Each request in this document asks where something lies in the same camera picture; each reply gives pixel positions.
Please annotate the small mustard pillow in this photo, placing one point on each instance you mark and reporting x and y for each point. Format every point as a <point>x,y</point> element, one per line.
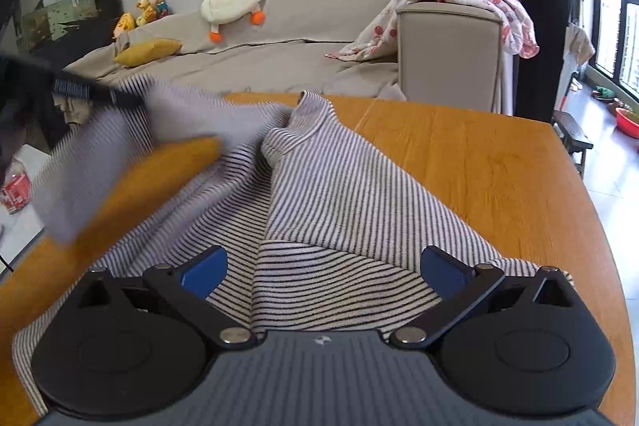
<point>147,51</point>

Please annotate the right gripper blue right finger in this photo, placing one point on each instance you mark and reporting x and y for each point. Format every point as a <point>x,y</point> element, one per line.
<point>462,289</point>

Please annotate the small wooden stool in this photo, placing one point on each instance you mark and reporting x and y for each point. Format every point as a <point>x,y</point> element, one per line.
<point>573,138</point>

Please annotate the grey covered sofa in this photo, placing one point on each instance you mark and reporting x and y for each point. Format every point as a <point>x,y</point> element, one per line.
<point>448,60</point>

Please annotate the pink floral blanket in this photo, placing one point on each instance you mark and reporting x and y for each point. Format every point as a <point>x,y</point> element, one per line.
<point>381,36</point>

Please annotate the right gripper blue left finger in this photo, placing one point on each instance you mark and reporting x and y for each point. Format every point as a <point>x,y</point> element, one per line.
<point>184,291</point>

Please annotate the beige striped knit sweater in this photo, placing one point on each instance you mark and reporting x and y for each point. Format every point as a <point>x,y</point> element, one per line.
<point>322,230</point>

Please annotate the small plush toys group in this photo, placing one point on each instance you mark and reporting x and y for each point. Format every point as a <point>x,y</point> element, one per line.
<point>150,11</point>

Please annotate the red plastic basin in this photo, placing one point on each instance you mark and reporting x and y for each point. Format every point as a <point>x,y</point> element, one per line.
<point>627,122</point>

